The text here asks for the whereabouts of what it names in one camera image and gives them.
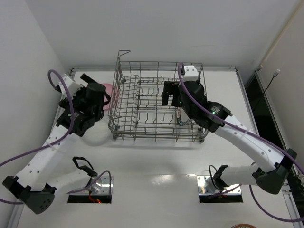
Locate plain white plate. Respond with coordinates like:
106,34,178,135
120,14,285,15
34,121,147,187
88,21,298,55
182,114,193,125

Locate white plate blue patterned rim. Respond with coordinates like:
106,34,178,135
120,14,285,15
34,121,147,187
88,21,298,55
176,107,189,126

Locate pink plate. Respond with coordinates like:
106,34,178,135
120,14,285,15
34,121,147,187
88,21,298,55
94,83,113,113

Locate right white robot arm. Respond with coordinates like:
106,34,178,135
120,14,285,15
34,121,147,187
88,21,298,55
161,81,297,194

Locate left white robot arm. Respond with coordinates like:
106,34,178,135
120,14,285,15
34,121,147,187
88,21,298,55
2,74,112,214

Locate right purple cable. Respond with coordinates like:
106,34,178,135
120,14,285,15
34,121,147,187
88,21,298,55
177,62,304,223

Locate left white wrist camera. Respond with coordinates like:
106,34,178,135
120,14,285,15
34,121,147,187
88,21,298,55
58,74,82,97

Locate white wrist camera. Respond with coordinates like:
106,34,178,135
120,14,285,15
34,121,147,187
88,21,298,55
58,74,82,97
181,65,199,83

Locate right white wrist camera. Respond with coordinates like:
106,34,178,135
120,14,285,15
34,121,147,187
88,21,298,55
181,65,199,83

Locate grey wire dish rack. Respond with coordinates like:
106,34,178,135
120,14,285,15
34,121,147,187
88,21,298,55
108,50,209,143

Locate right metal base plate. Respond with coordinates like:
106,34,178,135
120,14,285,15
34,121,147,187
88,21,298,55
197,175,241,196

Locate metal base plate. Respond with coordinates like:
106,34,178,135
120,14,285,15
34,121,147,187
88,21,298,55
197,175,241,196
68,176,114,196

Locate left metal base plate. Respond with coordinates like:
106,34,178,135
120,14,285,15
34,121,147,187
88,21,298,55
68,176,114,196

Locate black hanging usb cable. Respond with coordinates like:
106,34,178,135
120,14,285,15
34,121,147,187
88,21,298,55
263,69,281,93

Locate orange ring object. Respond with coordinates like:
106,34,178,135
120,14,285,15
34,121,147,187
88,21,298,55
231,223,256,228

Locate aluminium frame rail right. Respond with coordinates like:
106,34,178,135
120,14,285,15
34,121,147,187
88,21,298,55
246,70,304,228

